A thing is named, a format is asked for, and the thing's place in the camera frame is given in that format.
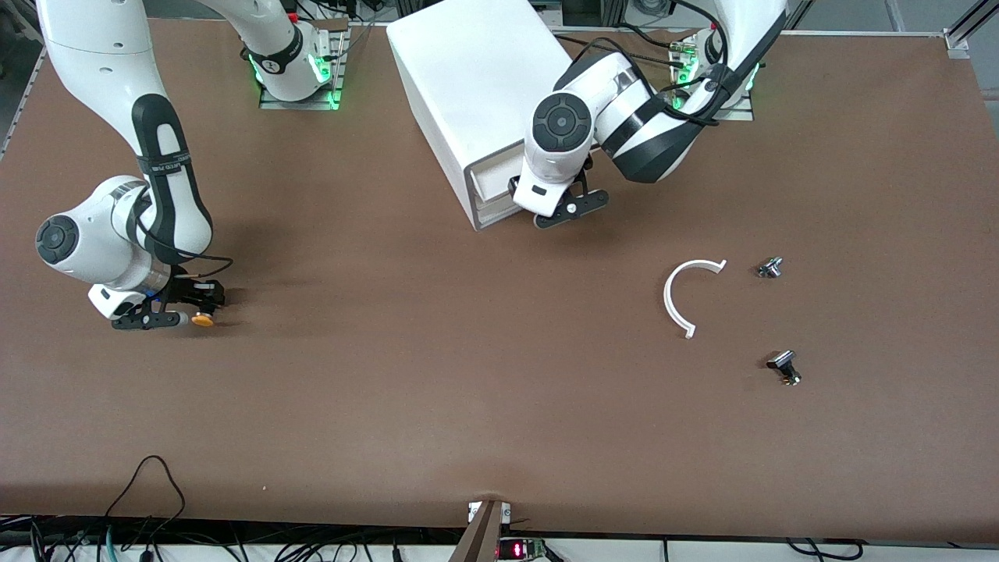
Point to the small silver metal part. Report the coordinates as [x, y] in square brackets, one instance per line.
[769, 268]

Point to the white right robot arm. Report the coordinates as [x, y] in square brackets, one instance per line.
[101, 47]

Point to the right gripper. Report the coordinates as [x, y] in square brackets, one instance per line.
[186, 291]

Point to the yellow push button switch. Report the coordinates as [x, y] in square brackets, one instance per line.
[203, 319]

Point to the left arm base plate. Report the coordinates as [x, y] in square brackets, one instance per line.
[737, 115]

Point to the brown camera mount bracket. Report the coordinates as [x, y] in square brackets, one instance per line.
[480, 538]

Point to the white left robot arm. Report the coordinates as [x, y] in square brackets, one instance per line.
[648, 133]

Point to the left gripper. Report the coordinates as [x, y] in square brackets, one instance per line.
[513, 185]

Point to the red LED display device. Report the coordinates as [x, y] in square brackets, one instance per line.
[519, 550]

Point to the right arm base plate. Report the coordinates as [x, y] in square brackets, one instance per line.
[273, 104]

